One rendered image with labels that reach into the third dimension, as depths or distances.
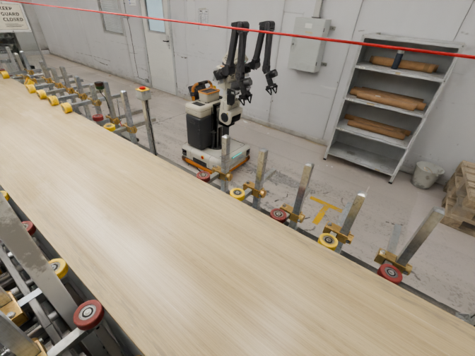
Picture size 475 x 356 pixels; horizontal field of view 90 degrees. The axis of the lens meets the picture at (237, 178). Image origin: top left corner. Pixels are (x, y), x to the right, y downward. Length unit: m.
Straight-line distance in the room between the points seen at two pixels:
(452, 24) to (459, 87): 0.64
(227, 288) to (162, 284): 0.23
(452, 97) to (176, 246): 3.34
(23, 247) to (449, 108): 3.75
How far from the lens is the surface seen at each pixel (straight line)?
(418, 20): 3.61
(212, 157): 2.79
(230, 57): 2.33
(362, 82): 3.71
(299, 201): 1.27
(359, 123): 3.51
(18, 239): 0.84
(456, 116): 3.74
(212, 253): 1.01
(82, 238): 1.20
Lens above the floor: 1.71
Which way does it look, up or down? 36 degrees down
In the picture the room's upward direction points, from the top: 4 degrees clockwise
